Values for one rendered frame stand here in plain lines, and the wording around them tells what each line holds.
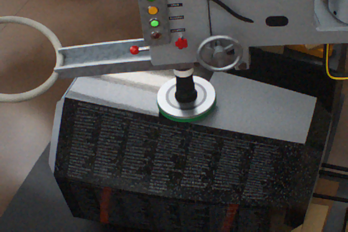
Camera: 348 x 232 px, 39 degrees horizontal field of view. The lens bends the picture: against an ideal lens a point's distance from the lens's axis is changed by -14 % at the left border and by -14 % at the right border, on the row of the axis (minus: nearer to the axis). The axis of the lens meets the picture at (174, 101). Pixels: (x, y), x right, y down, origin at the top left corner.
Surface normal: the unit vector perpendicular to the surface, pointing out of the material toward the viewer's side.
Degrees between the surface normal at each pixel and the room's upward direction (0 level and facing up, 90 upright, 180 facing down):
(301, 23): 90
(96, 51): 90
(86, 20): 0
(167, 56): 90
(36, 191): 0
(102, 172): 45
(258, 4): 90
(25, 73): 0
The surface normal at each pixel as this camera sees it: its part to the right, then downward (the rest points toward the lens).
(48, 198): -0.09, -0.71
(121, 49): 0.04, 0.70
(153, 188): -0.29, -0.02
